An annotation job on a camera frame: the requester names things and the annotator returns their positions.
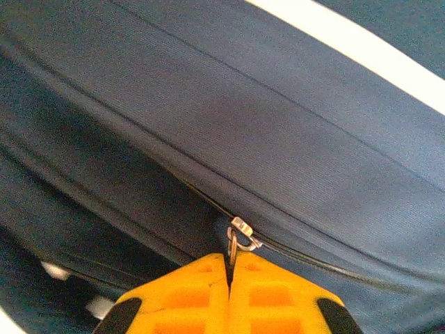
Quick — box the navy blue backpack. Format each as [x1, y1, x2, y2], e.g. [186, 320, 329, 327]
[0, 0, 445, 334]

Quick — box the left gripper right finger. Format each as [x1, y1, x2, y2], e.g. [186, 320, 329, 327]
[229, 250, 364, 334]

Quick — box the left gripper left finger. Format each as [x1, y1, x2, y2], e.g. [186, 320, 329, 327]
[93, 253, 230, 334]

